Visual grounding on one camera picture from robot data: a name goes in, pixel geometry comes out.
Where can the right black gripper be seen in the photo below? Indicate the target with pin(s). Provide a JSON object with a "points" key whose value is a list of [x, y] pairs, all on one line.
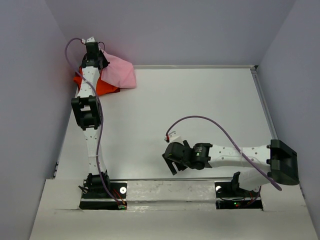
{"points": [[170, 164]]}

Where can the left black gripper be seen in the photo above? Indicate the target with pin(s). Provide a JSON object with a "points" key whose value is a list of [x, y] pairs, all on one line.
{"points": [[105, 63]]}

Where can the pink t shirt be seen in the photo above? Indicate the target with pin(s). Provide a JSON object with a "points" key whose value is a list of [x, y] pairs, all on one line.
{"points": [[119, 73]]}

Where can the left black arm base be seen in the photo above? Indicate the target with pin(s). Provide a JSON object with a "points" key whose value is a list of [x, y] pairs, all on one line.
{"points": [[98, 199]]}

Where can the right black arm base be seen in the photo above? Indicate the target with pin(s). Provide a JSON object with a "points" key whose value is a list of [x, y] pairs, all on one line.
{"points": [[239, 199]]}

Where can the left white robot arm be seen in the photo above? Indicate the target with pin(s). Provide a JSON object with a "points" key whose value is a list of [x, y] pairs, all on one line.
{"points": [[87, 111]]}

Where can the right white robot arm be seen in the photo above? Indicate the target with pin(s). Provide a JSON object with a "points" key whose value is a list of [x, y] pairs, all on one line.
{"points": [[275, 163]]}

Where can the orange folded t shirt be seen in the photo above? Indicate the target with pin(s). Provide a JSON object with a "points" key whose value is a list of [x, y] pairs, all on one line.
{"points": [[102, 88]]}

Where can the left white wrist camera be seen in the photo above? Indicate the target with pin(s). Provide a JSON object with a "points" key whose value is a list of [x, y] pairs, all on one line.
{"points": [[89, 40]]}

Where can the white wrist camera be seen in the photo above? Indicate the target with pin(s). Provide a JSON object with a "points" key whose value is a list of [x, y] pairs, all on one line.
{"points": [[173, 137], [89, 40]]}

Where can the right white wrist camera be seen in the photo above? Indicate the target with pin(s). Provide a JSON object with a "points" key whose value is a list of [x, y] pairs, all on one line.
{"points": [[173, 137]]}

